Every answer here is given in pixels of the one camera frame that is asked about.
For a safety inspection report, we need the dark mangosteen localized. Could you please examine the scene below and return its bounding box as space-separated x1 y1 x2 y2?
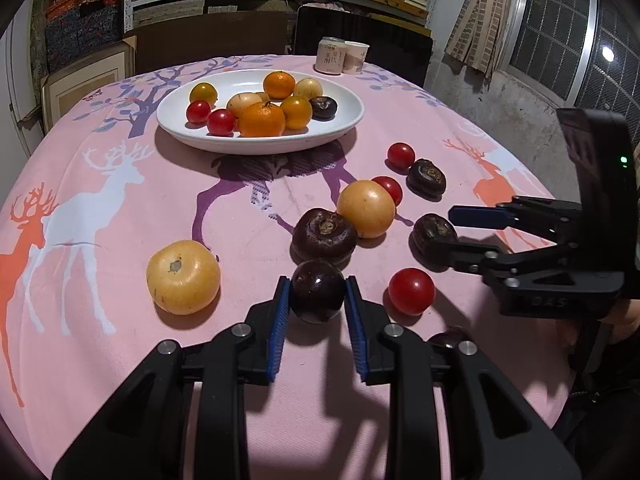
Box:
309 96 337 122
406 158 447 200
409 214 458 268
292 208 358 264

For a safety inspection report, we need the dark mangosteen front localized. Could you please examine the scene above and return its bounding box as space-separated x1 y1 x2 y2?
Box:
409 214 458 268

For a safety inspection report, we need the dark plum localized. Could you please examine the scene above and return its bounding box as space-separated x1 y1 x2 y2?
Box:
427 326 474 348
290 259 346 324

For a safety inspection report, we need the right window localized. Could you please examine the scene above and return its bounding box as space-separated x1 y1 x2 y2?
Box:
500 0 639 136

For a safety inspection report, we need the yellow apple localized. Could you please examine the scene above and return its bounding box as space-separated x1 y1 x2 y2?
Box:
293 77 323 100

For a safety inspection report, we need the checked beige curtain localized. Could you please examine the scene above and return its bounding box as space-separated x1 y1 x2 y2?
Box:
445 0 514 81

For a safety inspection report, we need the small orange mandarin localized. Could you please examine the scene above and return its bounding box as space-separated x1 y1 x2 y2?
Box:
262 70 296 101

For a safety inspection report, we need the white oval plate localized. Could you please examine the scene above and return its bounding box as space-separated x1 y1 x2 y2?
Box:
156 70 364 155

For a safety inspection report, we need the dark chair right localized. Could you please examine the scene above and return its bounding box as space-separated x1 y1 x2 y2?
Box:
293 6 433 87

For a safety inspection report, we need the right hand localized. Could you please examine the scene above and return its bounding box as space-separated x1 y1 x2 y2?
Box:
554 299 640 351

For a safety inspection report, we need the large orange mandarin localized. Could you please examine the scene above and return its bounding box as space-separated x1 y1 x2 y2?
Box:
238 102 285 138

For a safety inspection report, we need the small orange yellow tomato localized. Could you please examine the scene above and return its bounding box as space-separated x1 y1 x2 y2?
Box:
189 81 218 107

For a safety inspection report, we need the pale yellow fruit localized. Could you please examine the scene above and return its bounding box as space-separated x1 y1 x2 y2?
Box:
146 240 221 315
226 92 262 119
336 180 396 240

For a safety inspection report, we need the orange round fruit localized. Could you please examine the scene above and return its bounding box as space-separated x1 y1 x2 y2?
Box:
280 96 312 131

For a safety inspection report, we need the white paper cup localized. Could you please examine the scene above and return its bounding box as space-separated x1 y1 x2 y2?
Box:
343 41 369 75

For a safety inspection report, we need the brown chair back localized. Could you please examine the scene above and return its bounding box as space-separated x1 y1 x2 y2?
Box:
131 11 288 73

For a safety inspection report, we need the red cherry tomato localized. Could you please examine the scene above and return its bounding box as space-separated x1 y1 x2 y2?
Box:
372 176 404 206
386 142 416 174
207 108 236 136

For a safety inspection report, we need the framed beige panel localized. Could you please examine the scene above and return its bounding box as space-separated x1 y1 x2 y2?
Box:
41 38 137 133

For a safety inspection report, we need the pink deer tablecloth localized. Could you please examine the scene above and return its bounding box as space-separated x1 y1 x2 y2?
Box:
0 54 574 480

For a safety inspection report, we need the beige drink can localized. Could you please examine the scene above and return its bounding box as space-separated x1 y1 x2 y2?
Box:
314 37 347 75

